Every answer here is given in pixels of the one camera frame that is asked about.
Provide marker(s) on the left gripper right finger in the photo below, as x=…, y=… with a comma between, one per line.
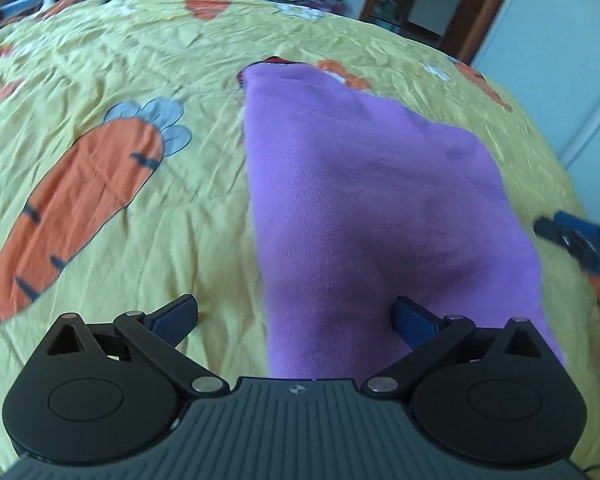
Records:
x=435, y=343

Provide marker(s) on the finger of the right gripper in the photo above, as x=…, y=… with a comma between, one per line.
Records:
x=577, y=224
x=566, y=238

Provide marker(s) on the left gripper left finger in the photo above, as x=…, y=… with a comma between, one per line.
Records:
x=152, y=340

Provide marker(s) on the purple knit sweater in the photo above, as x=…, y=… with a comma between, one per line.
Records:
x=356, y=201

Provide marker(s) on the yellow carrot print bedspread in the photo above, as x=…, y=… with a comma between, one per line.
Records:
x=124, y=183

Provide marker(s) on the white wardrobe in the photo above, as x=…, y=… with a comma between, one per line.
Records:
x=547, y=53

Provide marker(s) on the brown wooden door frame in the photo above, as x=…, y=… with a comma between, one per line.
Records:
x=455, y=27

